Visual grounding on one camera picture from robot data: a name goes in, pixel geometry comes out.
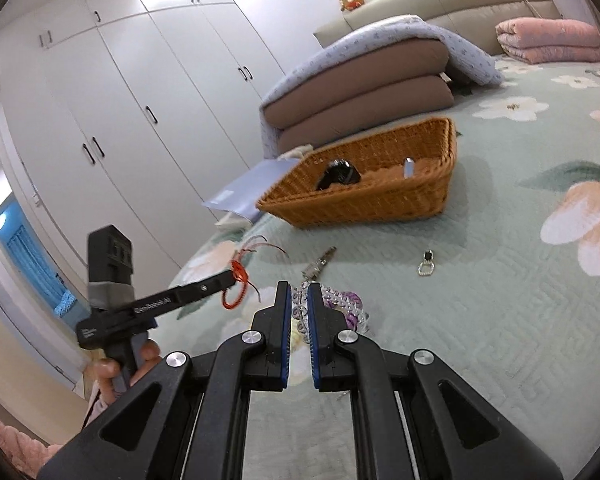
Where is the red string cord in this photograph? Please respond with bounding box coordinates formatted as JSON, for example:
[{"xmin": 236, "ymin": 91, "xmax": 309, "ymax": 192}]
[{"xmin": 221, "ymin": 242, "xmax": 290, "ymax": 311}]

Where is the clear bead bracelet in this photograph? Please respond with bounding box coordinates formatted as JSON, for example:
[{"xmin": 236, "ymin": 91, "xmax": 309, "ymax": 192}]
[{"xmin": 290, "ymin": 282, "xmax": 371, "ymax": 340}]

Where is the small silver black pendant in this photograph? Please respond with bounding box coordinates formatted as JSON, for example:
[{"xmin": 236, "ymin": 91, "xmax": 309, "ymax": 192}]
[{"xmin": 417, "ymin": 250, "xmax": 436, "ymax": 278}]

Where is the black wristwatch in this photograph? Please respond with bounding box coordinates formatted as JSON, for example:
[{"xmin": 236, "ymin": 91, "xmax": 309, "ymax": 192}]
[{"xmin": 316, "ymin": 159, "xmax": 362, "ymax": 191}]

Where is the light blue hair clip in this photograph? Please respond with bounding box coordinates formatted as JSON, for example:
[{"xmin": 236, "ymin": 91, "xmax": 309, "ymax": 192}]
[{"xmin": 403, "ymin": 157, "xmax": 415, "ymax": 178}]

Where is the person's left hand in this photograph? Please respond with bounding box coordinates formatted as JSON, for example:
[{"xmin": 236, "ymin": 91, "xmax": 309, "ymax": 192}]
[{"xmin": 83, "ymin": 339, "xmax": 161, "ymax": 427}]

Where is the blue grey book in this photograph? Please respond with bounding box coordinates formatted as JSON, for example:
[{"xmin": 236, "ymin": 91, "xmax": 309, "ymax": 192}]
[{"xmin": 202, "ymin": 158, "xmax": 300, "ymax": 223}]

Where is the green floral bedspread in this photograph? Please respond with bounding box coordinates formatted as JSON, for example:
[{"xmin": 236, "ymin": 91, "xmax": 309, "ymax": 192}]
[{"xmin": 155, "ymin": 58, "xmax": 600, "ymax": 479}]

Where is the white wardrobe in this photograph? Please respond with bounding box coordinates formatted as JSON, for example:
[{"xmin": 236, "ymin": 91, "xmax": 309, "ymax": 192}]
[{"xmin": 0, "ymin": 0, "xmax": 282, "ymax": 290}]

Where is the cream knitted item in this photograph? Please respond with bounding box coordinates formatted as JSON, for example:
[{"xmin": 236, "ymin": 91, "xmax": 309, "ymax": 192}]
[{"xmin": 277, "ymin": 144, "xmax": 313, "ymax": 160}]

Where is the brown wicker basket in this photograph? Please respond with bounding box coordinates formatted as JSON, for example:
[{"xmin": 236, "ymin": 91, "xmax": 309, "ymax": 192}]
[{"xmin": 257, "ymin": 117, "xmax": 457, "ymax": 229}]

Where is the folded brown duvet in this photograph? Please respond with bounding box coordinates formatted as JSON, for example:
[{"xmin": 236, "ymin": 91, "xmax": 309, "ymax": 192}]
[{"xmin": 262, "ymin": 39, "xmax": 454, "ymax": 158}]

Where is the lavender patterned blanket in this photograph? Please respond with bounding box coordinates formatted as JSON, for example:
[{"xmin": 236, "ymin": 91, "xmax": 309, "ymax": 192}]
[{"xmin": 260, "ymin": 15, "xmax": 503, "ymax": 147}]

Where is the orange plush toy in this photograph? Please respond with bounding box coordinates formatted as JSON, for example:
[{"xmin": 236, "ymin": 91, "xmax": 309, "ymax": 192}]
[{"xmin": 339, "ymin": 0, "xmax": 366, "ymax": 12}]

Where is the folded pink blanket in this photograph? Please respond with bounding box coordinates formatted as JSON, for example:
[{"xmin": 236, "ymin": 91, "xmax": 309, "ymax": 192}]
[{"xmin": 495, "ymin": 18, "xmax": 600, "ymax": 64}]

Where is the beige padded headboard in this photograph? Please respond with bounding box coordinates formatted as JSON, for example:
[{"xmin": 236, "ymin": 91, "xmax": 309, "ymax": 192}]
[{"xmin": 314, "ymin": 0, "xmax": 562, "ymax": 54}]

